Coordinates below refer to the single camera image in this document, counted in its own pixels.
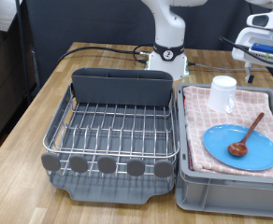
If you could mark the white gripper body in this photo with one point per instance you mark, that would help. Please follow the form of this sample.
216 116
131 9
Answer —
241 43

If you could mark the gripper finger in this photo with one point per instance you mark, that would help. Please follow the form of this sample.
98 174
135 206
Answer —
249 74

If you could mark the brown wooden spoon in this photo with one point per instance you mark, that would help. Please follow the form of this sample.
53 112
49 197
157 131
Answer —
237 149

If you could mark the blue plate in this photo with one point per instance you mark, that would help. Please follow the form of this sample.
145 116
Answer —
261 155

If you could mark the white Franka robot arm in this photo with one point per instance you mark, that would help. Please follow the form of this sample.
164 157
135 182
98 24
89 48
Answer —
169 28

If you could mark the grey dish drying rack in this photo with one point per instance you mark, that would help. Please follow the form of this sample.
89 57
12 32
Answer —
111 191

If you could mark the pink checkered towel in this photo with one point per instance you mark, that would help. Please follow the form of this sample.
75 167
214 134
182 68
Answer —
255 105

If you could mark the white mug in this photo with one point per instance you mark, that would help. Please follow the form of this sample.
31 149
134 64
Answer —
220 93

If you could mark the grey plastic crate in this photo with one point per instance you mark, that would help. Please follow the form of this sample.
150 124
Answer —
236 196

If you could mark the dark grey utensil caddy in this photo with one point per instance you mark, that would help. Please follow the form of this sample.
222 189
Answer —
121 88

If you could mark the black metal pole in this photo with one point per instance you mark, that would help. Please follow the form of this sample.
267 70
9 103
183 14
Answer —
24 62

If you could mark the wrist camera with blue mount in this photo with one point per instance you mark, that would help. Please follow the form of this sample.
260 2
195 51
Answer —
267 48

